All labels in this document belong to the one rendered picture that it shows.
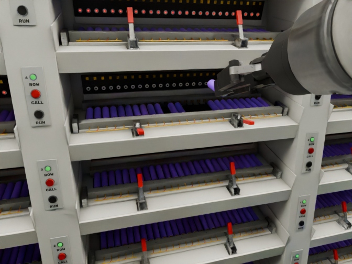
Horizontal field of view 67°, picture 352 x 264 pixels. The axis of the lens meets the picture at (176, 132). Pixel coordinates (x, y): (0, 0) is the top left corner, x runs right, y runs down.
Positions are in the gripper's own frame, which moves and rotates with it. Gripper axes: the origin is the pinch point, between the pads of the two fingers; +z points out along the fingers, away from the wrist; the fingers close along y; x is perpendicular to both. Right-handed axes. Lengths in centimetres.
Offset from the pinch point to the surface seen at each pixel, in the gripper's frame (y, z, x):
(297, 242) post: 35, 31, -47
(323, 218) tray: 51, 37, -44
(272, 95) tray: 30.0, 32.1, 0.8
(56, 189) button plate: -33.8, 23.2, -18.9
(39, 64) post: -33.6, 16.4, 8.3
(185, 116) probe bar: -1.4, 24.6, -4.0
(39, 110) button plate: -34.8, 18.5, -0.8
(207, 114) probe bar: 4.9, 24.6, -4.2
